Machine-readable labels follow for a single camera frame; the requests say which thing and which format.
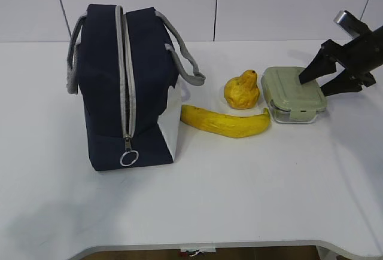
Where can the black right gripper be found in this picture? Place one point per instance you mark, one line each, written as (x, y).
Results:
(358, 58)

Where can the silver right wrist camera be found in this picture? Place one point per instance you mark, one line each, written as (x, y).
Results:
(350, 24)

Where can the navy blue lunch bag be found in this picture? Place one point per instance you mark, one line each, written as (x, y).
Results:
(127, 67)

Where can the yellow pear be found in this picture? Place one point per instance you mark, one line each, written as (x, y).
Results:
(242, 92)

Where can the green lid glass container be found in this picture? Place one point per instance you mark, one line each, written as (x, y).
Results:
(289, 101)

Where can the white bracket under table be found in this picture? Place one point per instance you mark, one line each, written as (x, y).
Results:
(194, 250)

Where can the yellow banana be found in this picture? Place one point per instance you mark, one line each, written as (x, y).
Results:
(225, 125)

